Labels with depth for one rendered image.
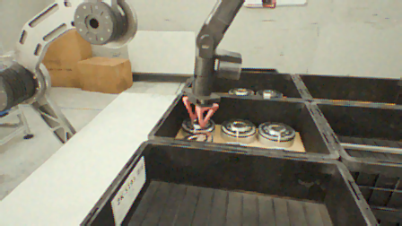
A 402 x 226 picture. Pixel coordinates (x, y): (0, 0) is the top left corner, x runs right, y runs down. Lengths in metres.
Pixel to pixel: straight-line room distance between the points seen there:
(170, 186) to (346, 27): 3.68
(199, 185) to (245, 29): 3.26
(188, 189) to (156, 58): 3.30
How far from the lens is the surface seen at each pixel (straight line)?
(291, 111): 0.80
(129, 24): 1.00
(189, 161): 0.53
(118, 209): 0.46
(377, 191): 0.63
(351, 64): 4.17
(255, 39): 3.73
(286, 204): 0.57
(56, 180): 0.90
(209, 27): 0.63
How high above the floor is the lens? 1.21
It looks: 25 degrees down
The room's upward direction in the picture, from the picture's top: straight up
